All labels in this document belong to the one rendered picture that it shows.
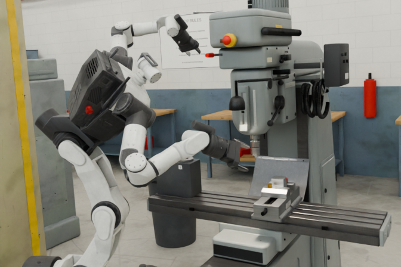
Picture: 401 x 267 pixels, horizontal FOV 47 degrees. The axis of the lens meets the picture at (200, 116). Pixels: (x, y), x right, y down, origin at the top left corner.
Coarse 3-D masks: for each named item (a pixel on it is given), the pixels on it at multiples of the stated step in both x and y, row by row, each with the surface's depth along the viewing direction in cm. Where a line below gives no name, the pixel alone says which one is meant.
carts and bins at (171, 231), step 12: (156, 180) 440; (156, 192) 406; (156, 216) 413; (168, 216) 407; (180, 216) 408; (156, 228) 417; (168, 228) 409; (180, 228) 410; (192, 228) 418; (156, 240) 422; (168, 240) 411; (180, 240) 412; (192, 240) 420
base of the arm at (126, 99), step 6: (120, 96) 188; (126, 96) 183; (132, 96) 182; (120, 102) 184; (126, 102) 180; (132, 102) 181; (114, 108) 185; (120, 108) 181; (126, 108) 180; (114, 114) 186; (120, 114) 187; (126, 120) 189; (150, 120) 187
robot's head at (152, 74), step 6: (144, 60) 203; (138, 66) 204; (144, 66) 202; (150, 66) 201; (138, 72) 204; (144, 72) 201; (150, 72) 199; (156, 72) 199; (138, 78) 202; (144, 78) 204; (150, 78) 199; (156, 78) 202
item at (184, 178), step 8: (184, 160) 246; (192, 160) 249; (176, 168) 247; (184, 168) 245; (192, 168) 246; (160, 176) 253; (168, 176) 250; (176, 176) 248; (184, 176) 246; (192, 176) 246; (200, 176) 254; (160, 184) 254; (168, 184) 251; (176, 184) 249; (184, 184) 246; (192, 184) 246; (200, 184) 254; (160, 192) 255; (168, 192) 252; (176, 192) 250; (184, 192) 247; (192, 192) 246
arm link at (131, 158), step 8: (128, 128) 178; (136, 128) 178; (144, 128) 180; (128, 136) 175; (136, 136) 175; (144, 136) 179; (128, 144) 173; (136, 144) 173; (144, 144) 179; (120, 152) 174; (128, 152) 170; (136, 152) 169; (120, 160) 170; (128, 160) 166; (136, 160) 166; (144, 160) 166; (128, 168) 164; (136, 168) 164; (144, 168) 166
